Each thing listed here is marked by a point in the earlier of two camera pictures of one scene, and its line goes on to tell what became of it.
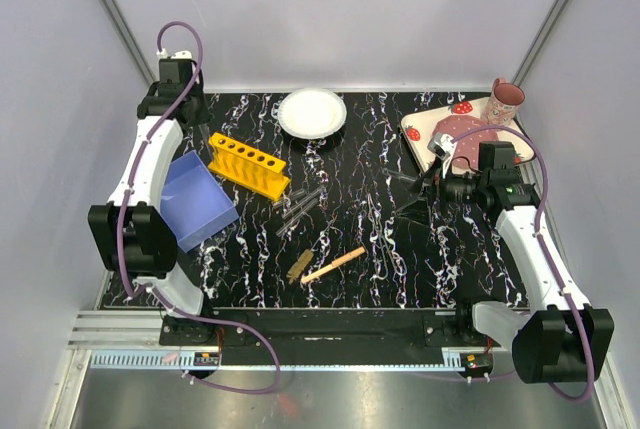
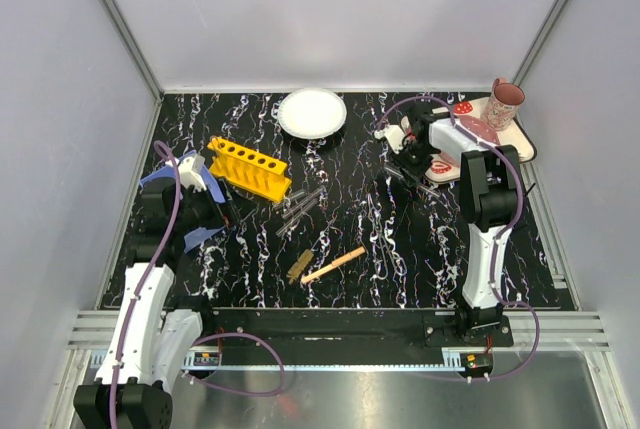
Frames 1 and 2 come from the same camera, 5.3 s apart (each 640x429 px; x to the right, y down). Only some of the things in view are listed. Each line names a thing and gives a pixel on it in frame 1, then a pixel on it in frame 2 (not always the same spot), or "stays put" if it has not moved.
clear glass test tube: [297, 195] stays put
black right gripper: [431, 187] -> [407, 158]
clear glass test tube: [301, 203] stays put
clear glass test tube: [297, 216] stays put
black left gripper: [201, 112] -> [215, 208]
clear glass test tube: [398, 175] stays put
